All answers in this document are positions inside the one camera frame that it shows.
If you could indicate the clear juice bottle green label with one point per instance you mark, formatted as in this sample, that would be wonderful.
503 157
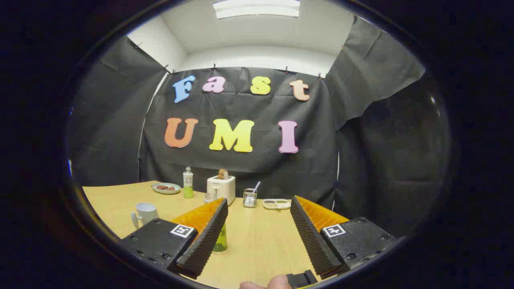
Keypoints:
220 241

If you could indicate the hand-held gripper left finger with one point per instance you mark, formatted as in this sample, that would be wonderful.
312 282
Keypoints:
204 241

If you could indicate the pale straw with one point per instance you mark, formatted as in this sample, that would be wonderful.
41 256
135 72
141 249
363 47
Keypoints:
256 186

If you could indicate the pale green plate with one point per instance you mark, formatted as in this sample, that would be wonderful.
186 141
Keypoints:
165 191

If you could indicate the white toaster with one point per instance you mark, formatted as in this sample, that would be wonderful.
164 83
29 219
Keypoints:
221 188

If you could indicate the brown toast slice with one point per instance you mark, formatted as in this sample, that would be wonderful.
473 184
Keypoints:
223 174

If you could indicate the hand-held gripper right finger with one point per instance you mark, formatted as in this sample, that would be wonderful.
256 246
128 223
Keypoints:
311 241

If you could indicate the ceiling light panel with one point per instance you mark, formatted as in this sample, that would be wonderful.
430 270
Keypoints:
257 8

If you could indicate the wooden table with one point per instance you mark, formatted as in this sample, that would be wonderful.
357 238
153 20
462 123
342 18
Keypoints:
261 241

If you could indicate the capped white green drink bottle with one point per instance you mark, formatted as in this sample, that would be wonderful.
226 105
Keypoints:
188 182

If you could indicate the white divided dish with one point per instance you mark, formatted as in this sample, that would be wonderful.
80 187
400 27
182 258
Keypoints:
276 204

